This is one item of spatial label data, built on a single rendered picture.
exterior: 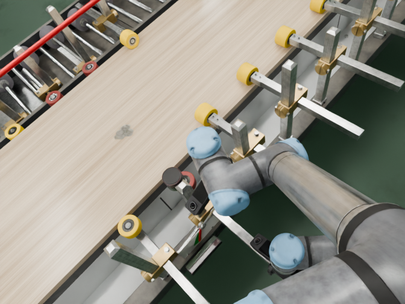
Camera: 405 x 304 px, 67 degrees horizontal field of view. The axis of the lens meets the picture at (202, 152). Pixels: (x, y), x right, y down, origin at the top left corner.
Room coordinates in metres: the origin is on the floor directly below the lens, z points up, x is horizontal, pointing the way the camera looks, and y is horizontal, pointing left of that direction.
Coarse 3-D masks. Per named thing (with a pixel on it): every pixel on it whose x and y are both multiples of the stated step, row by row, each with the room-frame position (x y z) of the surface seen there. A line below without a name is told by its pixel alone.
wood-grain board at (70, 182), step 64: (192, 0) 1.49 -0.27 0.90; (256, 0) 1.29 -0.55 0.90; (128, 64) 1.23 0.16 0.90; (192, 64) 1.06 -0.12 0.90; (256, 64) 0.90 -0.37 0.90; (64, 128) 1.00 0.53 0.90; (192, 128) 0.72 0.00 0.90; (0, 192) 0.81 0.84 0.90; (64, 192) 0.68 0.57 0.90; (128, 192) 0.57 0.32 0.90; (0, 256) 0.53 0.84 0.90; (64, 256) 0.43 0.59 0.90
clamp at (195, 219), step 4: (208, 204) 0.41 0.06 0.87; (212, 204) 0.40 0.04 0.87; (208, 208) 0.40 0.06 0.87; (212, 208) 0.39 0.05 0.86; (204, 212) 0.39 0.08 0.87; (208, 212) 0.38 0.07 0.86; (192, 216) 0.39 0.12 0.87; (196, 216) 0.39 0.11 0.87; (204, 216) 0.38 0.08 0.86; (192, 220) 0.38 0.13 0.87; (196, 220) 0.37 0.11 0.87; (200, 220) 0.37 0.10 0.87; (204, 220) 0.37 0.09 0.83; (196, 224) 0.36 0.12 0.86
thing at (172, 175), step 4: (172, 168) 0.46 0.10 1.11; (176, 168) 0.46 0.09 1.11; (164, 172) 0.46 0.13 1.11; (168, 172) 0.46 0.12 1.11; (172, 172) 0.45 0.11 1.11; (176, 172) 0.45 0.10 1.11; (164, 176) 0.45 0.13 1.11; (168, 176) 0.44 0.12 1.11; (172, 176) 0.44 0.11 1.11; (176, 176) 0.43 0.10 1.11; (164, 180) 0.44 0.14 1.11; (168, 180) 0.43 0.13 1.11; (172, 180) 0.43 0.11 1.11; (176, 180) 0.42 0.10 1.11; (172, 184) 0.42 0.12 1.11
